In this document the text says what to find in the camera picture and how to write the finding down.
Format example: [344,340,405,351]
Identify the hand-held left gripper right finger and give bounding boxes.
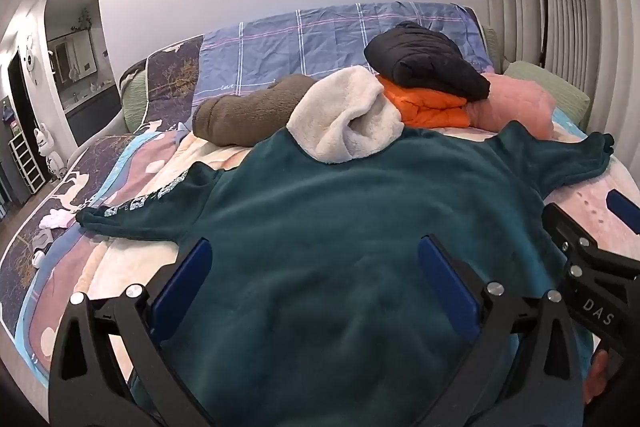
[417,234,586,427]

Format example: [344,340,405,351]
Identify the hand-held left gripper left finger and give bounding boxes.
[48,237,213,427]

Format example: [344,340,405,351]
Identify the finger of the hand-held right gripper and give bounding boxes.
[542,203,601,268]
[606,189,640,226]

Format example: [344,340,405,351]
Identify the dark green fleece sweatshirt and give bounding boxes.
[75,119,616,427]

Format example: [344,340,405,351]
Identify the person's right hand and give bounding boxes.
[582,348,615,408]

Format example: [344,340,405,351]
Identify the printed blanket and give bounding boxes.
[0,34,640,370]

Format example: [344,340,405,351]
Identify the green pillow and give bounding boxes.
[502,59,591,128]
[481,24,505,74]
[118,57,152,132]

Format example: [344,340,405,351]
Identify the white socks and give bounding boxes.
[39,208,76,230]

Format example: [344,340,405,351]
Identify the pink fleece garment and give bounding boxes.
[465,72,556,142]

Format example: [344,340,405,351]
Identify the grey cloth item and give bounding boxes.
[31,232,54,266]

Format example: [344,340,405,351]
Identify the brown fleece garment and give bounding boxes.
[191,74,326,146]

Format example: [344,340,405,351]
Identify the orange padded jacket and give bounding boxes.
[375,74,473,129]

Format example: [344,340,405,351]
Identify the dark vanity cabinet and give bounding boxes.
[65,82,123,148]

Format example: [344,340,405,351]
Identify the white bear figurine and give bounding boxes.
[35,123,66,178]

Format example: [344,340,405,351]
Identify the white shelf rack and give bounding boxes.
[9,129,46,194]

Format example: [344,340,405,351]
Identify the white pleated curtain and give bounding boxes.
[470,0,640,132]

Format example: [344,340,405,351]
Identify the white fleece garment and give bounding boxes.
[286,66,405,165]

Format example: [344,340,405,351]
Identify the black padded jacket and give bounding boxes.
[363,21,491,102]

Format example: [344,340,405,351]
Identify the black door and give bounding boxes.
[7,49,40,134]

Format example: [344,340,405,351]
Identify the blue plaid bed sheet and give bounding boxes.
[192,1,496,108]

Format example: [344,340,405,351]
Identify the wall mirror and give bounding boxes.
[47,29,97,84]

